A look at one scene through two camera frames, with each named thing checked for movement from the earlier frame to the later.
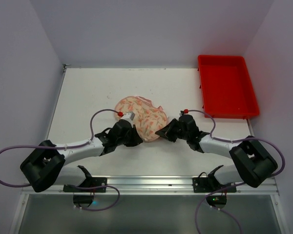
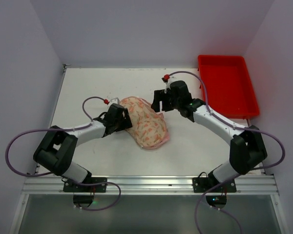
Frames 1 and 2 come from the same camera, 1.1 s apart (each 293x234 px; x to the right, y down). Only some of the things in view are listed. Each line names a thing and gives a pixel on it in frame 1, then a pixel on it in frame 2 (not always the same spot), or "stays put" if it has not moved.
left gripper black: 132,136 -> 125,118
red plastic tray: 227,89 stays put
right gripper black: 174,129 -> 162,98
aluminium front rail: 151,185 stays put
